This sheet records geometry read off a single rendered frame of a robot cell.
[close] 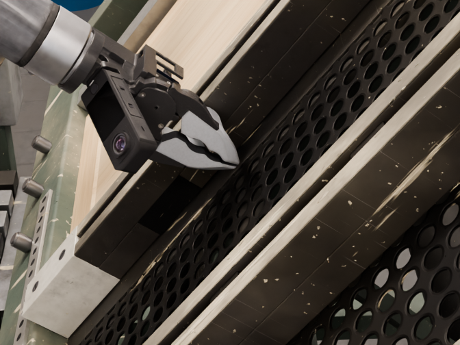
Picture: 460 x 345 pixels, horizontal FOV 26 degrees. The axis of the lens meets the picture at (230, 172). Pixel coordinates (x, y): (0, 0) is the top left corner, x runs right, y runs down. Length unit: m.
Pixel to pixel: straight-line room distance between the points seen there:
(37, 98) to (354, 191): 2.92
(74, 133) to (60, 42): 0.70
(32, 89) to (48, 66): 2.67
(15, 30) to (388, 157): 0.43
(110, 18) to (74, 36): 0.95
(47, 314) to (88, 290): 0.07
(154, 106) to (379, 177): 0.36
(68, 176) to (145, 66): 0.58
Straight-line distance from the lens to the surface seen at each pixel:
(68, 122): 1.74
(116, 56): 1.09
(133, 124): 0.99
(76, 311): 1.31
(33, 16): 1.02
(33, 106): 3.59
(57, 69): 1.03
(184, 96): 1.05
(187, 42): 1.50
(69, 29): 1.03
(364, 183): 0.76
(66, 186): 1.59
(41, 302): 1.31
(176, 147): 1.08
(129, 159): 0.98
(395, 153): 0.75
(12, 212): 1.82
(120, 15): 1.97
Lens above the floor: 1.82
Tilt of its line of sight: 35 degrees down
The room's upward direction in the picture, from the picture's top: straight up
